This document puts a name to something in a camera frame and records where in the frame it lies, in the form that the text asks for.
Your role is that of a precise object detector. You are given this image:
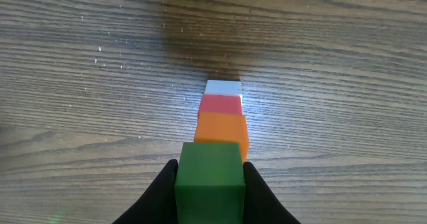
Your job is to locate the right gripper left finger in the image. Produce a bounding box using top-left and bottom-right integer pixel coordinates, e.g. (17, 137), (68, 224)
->
(111, 159), (179, 224)

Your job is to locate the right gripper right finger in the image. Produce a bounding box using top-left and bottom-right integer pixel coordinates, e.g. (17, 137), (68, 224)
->
(242, 161), (303, 224)

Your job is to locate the green cube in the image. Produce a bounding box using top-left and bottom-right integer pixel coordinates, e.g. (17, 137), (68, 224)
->
(173, 141), (247, 224)

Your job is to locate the orange cube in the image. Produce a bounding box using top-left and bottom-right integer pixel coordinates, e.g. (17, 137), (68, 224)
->
(193, 111), (250, 163)

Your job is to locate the red cube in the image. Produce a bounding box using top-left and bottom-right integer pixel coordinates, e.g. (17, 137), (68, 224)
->
(197, 93), (244, 119)

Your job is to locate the white cube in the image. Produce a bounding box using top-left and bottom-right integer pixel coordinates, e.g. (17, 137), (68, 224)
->
(203, 79), (244, 105)

